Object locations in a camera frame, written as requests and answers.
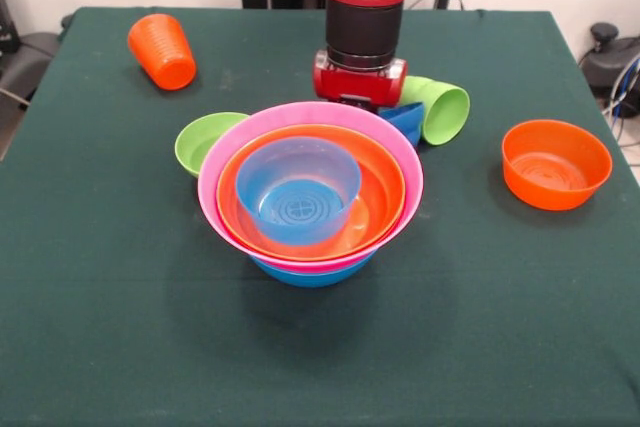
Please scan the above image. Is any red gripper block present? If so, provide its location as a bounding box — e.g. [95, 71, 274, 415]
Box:
[312, 49, 409, 112]

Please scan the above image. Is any small dark blue bowl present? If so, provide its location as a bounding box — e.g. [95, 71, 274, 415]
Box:
[378, 101, 426, 148]

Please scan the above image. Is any green cup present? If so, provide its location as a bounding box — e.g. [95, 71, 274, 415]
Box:
[403, 75, 471, 147]

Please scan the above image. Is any small light blue bowl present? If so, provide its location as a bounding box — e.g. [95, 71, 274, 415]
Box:
[235, 136, 363, 247]

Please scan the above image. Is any orange cup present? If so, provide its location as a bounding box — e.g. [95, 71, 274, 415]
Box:
[127, 13, 198, 92]

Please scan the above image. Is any large pink bowl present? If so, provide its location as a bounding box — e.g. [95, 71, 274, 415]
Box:
[197, 101, 425, 274]

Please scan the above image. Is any large orange bowl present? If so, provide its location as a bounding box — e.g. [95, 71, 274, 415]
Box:
[215, 123, 406, 259]

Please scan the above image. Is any small green bowl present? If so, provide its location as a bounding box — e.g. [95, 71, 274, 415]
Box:
[174, 112, 250, 179]

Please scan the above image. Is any large blue bowl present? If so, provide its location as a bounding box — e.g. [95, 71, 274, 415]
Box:
[249, 248, 380, 289]

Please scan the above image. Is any small orange bowl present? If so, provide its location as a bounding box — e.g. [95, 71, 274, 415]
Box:
[501, 119, 614, 212]

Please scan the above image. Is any grey wheeled base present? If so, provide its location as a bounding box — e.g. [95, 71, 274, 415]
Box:
[0, 31, 64, 98]
[578, 21, 640, 101]

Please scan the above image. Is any dark green tablecloth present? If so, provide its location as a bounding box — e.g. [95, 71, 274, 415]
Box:
[0, 6, 640, 427]

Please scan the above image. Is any black equipment box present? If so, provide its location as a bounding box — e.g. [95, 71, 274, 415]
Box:
[0, 0, 21, 56]

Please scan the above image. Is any tangled cable bundle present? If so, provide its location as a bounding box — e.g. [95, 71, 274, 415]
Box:
[601, 57, 640, 148]

